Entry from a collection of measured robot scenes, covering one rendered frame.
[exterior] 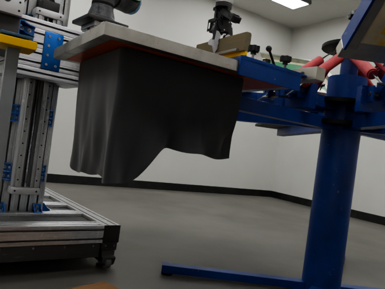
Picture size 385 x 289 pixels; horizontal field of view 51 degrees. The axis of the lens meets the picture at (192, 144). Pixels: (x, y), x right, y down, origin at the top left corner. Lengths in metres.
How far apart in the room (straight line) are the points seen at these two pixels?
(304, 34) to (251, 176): 2.58
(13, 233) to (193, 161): 4.52
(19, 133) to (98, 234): 0.63
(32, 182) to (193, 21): 4.57
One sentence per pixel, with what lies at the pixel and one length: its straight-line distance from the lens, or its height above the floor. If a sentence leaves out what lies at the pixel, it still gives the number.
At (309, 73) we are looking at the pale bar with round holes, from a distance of 1.64.
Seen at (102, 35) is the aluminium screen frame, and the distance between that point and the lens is 1.21.
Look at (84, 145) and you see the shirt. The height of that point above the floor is 0.63.
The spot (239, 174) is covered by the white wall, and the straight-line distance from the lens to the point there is 6.76.
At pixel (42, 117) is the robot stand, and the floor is 0.72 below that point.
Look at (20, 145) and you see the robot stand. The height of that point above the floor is 0.57.
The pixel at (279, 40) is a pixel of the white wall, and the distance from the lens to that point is 7.37.
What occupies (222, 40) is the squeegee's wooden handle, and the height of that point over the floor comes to 1.13.
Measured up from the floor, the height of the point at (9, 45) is 0.92.
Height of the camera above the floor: 0.67
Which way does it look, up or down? level
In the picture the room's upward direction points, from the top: 8 degrees clockwise
